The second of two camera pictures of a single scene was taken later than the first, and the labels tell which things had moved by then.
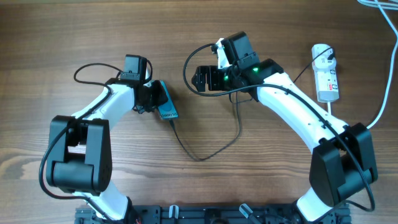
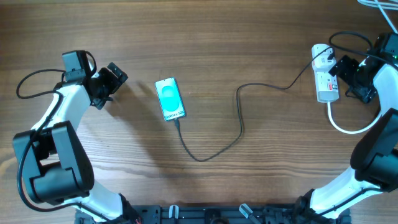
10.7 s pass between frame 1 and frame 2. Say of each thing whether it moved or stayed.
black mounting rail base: stayed
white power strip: stayed
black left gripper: moved
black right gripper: moved
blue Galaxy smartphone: moved
